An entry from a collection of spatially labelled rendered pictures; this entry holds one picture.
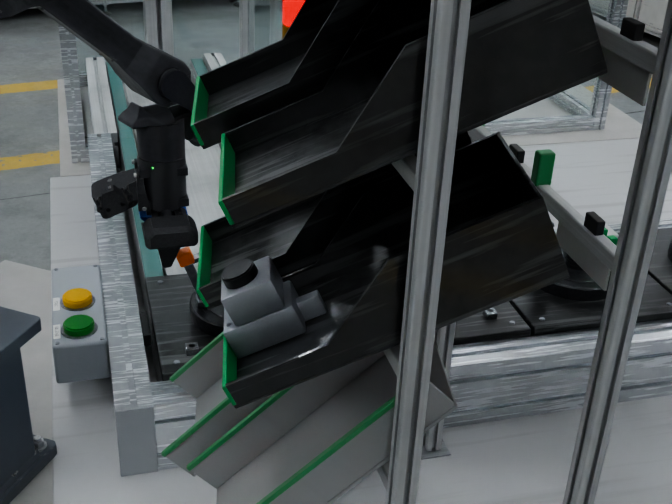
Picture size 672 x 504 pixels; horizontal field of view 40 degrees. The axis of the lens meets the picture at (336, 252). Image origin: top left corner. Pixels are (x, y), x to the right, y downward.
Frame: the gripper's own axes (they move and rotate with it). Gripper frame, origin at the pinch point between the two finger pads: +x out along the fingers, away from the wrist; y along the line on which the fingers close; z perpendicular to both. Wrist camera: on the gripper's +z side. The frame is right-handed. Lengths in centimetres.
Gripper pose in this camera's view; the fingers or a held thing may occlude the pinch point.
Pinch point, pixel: (165, 242)
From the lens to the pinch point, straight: 120.6
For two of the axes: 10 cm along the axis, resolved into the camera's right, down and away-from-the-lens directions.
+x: -0.4, 8.8, 4.7
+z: -9.6, 0.9, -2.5
